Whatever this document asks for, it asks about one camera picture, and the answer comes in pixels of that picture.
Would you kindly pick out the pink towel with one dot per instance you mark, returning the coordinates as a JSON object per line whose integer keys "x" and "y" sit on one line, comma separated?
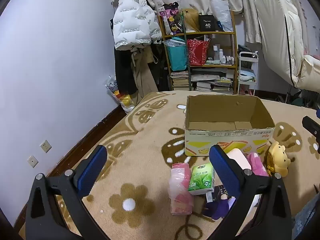
{"x": 180, "y": 187}

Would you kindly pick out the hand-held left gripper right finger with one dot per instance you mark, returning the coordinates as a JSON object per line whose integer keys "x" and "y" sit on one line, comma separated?
{"x": 225, "y": 172}

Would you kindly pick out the yellow plush toy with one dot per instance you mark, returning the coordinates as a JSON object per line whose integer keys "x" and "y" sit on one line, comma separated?
{"x": 276, "y": 158}

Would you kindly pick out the clear plastic bag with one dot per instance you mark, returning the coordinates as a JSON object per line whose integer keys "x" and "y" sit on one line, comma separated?
{"x": 175, "y": 42}

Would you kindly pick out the black box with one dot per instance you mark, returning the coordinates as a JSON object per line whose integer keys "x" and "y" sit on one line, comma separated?
{"x": 208, "y": 22}

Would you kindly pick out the black booklet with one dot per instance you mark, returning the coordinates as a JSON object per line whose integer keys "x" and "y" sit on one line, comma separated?
{"x": 218, "y": 190}

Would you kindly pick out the cardboard box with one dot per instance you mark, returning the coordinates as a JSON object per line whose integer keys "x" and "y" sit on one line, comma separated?
{"x": 225, "y": 140}

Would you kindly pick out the row of toiletry bottles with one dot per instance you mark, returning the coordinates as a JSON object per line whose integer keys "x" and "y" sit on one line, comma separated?
{"x": 221, "y": 55}

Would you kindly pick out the white trolley cart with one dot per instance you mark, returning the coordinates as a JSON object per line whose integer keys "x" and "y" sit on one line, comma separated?
{"x": 252, "y": 62}

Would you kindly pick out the dark hanging clothes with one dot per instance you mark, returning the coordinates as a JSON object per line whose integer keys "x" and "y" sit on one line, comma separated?
{"x": 161, "y": 67}

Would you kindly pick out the teal bag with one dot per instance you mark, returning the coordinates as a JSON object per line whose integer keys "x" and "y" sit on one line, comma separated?
{"x": 176, "y": 57}

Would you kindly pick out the black hanging coat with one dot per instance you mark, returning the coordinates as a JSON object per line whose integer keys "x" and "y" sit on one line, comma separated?
{"x": 123, "y": 72}

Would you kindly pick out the white plastic bag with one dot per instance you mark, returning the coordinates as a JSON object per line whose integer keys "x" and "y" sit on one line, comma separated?
{"x": 222, "y": 12}

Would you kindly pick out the messy pile of books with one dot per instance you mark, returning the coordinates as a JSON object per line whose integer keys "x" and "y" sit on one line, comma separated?
{"x": 212, "y": 80}

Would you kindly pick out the purple white-haired plush doll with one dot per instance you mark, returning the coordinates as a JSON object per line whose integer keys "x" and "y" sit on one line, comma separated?
{"x": 220, "y": 207}

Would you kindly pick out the pale pink flat pad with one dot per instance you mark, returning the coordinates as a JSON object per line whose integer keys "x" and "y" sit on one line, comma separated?
{"x": 240, "y": 158}

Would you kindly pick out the blond wig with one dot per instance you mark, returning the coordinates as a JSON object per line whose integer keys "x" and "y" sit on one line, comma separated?
{"x": 192, "y": 20}

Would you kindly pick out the pink fleece cloth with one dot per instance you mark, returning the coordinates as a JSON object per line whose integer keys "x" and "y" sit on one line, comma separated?
{"x": 257, "y": 165}

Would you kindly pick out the cream long down coat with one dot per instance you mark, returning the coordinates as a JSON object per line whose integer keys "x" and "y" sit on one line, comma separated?
{"x": 275, "y": 30}

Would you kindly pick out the blue grey cloth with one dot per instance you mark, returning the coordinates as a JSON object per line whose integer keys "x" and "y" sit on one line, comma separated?
{"x": 307, "y": 220}

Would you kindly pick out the plastic bag with toys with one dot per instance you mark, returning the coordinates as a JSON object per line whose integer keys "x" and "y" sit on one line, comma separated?
{"x": 120, "y": 97}

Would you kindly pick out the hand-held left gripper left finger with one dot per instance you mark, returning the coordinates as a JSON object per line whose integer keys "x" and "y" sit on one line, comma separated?
{"x": 91, "y": 172}

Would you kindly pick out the green tissue pack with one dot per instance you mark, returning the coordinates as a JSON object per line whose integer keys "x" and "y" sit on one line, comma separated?
{"x": 201, "y": 180}

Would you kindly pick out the purple printed bag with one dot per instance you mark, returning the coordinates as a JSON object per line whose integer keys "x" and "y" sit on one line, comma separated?
{"x": 170, "y": 17}

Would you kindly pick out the cream quilted bedding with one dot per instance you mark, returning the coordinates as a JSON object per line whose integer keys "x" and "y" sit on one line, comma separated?
{"x": 311, "y": 72}

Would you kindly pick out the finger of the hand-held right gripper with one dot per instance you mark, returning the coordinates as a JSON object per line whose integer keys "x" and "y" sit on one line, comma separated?
{"x": 318, "y": 113}
{"x": 312, "y": 127}

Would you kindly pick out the white printed puffer jacket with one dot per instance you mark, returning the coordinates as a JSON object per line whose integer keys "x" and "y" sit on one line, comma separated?
{"x": 132, "y": 17}

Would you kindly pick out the white wall socket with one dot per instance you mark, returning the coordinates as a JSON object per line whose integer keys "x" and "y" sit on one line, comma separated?
{"x": 32, "y": 161}
{"x": 45, "y": 146}

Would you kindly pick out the red patterned bag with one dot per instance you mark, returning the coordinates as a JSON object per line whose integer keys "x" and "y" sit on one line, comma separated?
{"x": 197, "y": 52}

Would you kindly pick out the wooden bookshelf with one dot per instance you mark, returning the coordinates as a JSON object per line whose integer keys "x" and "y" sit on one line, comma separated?
{"x": 200, "y": 33}

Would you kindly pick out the neat stack of books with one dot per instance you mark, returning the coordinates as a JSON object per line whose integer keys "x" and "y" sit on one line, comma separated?
{"x": 180, "y": 80}

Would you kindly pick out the beige trench coat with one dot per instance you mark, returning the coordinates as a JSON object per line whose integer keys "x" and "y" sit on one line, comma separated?
{"x": 143, "y": 77}

